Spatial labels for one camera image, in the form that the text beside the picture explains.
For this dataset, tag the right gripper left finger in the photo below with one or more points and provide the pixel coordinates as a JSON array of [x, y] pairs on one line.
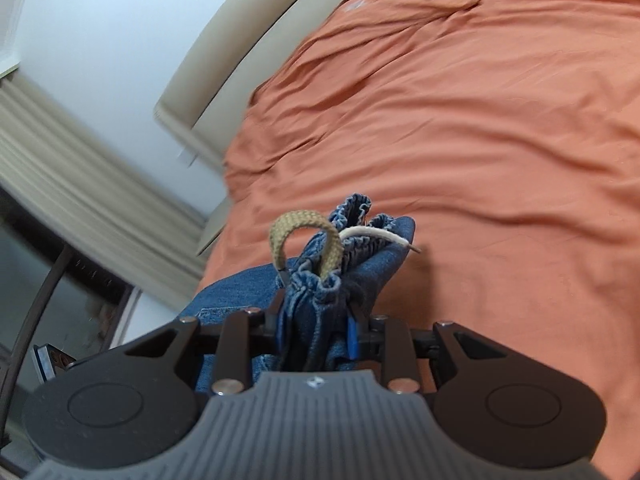
[[132, 405]]

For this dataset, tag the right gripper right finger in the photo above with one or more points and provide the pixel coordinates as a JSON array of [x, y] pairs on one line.
[[494, 402]]

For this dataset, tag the blue denim jeans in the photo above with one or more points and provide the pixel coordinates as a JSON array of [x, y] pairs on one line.
[[313, 320]]

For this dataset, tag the dark window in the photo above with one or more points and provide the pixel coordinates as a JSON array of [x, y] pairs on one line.
[[51, 293]]

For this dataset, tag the beige curtain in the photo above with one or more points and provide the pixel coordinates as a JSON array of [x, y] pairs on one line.
[[79, 188]]

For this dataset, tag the orange duvet cover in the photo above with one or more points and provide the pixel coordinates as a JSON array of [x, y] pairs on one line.
[[509, 131]]

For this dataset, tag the beige upholstered headboard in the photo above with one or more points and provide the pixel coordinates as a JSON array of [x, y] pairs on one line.
[[243, 44]]

